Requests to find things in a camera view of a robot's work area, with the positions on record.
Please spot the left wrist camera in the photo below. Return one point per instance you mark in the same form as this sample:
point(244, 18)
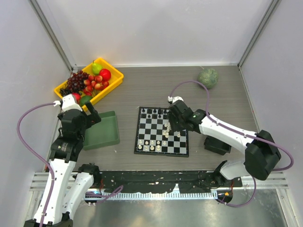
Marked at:
point(69, 102)

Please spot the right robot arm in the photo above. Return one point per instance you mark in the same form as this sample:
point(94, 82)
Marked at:
point(260, 154)

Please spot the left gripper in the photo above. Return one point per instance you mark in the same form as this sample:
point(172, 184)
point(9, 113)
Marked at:
point(95, 117)

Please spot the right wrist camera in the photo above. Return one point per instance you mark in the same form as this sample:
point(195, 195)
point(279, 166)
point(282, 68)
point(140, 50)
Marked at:
point(173, 99)

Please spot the white chess piece cluster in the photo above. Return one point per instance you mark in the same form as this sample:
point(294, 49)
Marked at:
point(157, 138)

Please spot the green plastic tray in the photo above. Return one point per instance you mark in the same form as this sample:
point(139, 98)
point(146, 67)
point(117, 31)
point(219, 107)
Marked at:
point(104, 133)

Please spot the red apple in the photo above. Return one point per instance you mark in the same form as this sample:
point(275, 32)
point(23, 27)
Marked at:
point(105, 74)

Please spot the white cable duct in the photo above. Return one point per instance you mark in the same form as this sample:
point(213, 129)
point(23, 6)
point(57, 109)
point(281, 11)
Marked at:
point(175, 195)

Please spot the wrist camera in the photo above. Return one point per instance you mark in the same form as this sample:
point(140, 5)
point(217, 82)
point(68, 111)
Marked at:
point(69, 102)
point(173, 99)

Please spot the green pear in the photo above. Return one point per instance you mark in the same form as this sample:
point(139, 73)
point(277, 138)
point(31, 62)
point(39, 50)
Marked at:
point(96, 68)

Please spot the green melon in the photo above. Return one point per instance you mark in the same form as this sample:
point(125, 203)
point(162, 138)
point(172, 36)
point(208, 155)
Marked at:
point(208, 77)

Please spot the black plastic box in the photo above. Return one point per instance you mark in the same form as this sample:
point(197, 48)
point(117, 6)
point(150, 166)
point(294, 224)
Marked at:
point(216, 146)

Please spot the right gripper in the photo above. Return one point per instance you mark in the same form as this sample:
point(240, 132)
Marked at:
point(171, 119)

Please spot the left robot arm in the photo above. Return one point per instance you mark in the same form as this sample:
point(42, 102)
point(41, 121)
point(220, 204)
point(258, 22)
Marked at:
point(59, 204)

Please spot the green lime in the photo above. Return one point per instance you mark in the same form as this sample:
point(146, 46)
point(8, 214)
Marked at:
point(84, 99)

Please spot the purple grape bunch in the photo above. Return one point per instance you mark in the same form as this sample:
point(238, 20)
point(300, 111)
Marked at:
point(75, 83)

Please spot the black grape bunch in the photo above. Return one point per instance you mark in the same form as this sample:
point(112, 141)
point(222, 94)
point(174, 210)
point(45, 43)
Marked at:
point(64, 92)

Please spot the black white chessboard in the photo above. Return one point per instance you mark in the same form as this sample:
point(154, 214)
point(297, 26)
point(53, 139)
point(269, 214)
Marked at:
point(157, 115)

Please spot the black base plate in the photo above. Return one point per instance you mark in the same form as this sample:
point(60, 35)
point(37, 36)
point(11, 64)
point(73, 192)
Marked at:
point(163, 181)

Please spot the red mango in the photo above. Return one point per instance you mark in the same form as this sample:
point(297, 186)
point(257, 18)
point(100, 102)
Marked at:
point(77, 97)

